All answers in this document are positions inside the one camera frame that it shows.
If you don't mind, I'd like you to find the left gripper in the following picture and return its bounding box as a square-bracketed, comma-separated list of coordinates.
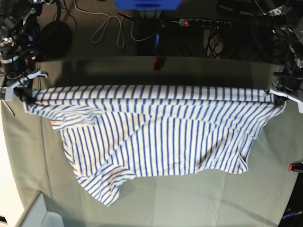
[269, 70, 303, 106]

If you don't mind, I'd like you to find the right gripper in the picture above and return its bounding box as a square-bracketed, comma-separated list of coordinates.
[0, 68, 49, 104]

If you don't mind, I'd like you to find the blue white striped t-shirt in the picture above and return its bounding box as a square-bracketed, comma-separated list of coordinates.
[24, 85, 285, 206]

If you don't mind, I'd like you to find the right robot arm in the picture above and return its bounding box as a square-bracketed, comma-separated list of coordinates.
[0, 0, 48, 103]

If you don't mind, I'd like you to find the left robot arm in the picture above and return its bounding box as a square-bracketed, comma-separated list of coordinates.
[253, 0, 303, 113]

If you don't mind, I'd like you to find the green table cloth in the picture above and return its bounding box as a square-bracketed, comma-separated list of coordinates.
[0, 57, 303, 227]

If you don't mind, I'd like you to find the red black clamp right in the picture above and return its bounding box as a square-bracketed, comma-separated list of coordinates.
[288, 162, 303, 173]

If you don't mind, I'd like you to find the red black clamp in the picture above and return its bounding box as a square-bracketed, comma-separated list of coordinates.
[152, 55, 165, 71]
[288, 162, 303, 173]

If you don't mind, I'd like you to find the white power strip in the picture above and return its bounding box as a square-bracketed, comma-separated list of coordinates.
[178, 18, 232, 30]

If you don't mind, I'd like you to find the black box with labels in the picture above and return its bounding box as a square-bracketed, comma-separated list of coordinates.
[216, 0, 257, 17]

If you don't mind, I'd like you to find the white bin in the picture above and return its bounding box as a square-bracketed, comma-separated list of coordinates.
[15, 191, 64, 227]

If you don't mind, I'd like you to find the red black clamp top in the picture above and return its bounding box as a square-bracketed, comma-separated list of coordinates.
[152, 55, 165, 71]

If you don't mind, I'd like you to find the blue box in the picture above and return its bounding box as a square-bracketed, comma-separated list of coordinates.
[114, 0, 181, 10]

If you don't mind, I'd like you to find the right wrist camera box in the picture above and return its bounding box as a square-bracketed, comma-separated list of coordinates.
[0, 87, 14, 101]

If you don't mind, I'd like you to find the white looped cable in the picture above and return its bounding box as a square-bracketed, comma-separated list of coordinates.
[74, 0, 143, 49]

